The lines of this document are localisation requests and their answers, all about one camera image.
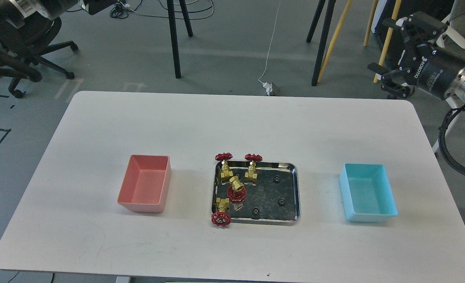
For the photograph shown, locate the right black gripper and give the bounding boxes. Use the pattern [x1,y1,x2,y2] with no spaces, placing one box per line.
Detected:
[367,11,465,99]

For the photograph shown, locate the brass valve red wheel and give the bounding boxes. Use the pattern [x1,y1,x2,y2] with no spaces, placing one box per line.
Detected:
[227,175,246,203]

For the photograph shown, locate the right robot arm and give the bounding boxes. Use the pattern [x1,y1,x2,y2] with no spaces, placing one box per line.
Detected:
[368,11,465,175]

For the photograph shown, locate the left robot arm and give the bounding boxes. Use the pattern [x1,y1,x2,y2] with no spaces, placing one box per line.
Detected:
[0,0,114,84]

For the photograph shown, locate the blue plastic box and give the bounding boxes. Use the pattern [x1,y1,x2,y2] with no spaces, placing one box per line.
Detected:
[339,163,399,223]

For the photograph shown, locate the brass valve back right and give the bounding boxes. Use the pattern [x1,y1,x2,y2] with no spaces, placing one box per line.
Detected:
[244,153,263,185]

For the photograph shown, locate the brass valve back left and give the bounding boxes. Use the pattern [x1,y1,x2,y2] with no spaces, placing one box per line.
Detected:
[215,152,234,184]

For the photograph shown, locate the black gear bottom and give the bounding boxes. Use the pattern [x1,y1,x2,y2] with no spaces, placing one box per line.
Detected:
[252,208,260,219]

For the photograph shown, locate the brass valve front left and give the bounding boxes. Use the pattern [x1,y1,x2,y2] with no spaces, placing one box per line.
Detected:
[211,197,231,227]

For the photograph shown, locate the pink plastic box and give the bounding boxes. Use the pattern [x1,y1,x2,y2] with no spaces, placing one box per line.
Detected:
[117,154,172,213]

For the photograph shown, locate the wooden easel legs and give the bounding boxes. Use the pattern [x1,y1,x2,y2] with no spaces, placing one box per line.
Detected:
[317,0,402,84]

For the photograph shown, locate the black tripod legs right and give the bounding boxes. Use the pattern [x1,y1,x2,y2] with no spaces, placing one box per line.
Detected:
[306,0,336,86]

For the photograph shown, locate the black tripod legs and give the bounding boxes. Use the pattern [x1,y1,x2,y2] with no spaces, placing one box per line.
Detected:
[166,0,194,79]
[306,0,336,86]

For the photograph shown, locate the white power adapter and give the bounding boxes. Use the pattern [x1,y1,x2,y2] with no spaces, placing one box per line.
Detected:
[262,82,280,96]

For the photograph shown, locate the steel metal tray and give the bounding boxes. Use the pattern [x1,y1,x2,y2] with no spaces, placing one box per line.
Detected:
[211,160,301,224]

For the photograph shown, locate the black tripod legs left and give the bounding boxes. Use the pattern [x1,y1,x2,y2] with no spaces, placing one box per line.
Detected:
[166,0,194,79]

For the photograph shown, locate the black office chair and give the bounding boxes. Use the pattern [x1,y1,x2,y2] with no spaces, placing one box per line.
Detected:
[0,13,78,98]

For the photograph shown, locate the white cable on floor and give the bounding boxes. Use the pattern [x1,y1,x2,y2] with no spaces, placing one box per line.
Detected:
[258,0,282,85]

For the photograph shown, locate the black cable bundle floor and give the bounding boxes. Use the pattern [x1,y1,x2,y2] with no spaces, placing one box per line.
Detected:
[66,0,215,21]

